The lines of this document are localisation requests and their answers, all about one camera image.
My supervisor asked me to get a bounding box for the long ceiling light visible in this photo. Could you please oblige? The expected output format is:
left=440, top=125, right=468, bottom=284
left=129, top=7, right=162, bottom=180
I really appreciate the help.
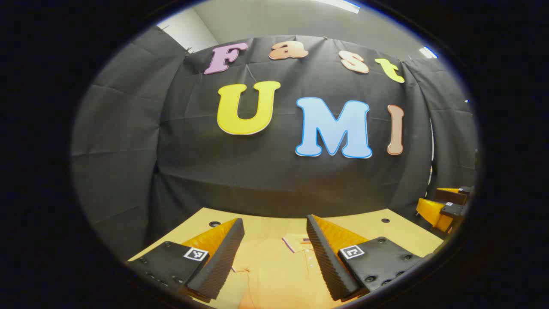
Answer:
left=313, top=0, right=362, bottom=14

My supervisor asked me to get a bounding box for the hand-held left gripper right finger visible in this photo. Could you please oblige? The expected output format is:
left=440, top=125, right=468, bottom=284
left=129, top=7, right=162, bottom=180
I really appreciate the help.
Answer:
left=306, top=214, right=434, bottom=302

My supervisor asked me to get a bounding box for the orange T-shirt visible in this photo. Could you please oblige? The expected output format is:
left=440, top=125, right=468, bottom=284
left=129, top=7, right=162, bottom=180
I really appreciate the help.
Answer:
left=223, top=233, right=356, bottom=309

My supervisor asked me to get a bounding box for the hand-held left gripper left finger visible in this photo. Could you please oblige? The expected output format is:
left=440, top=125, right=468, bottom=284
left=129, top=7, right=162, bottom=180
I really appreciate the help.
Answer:
left=127, top=218, right=245, bottom=301

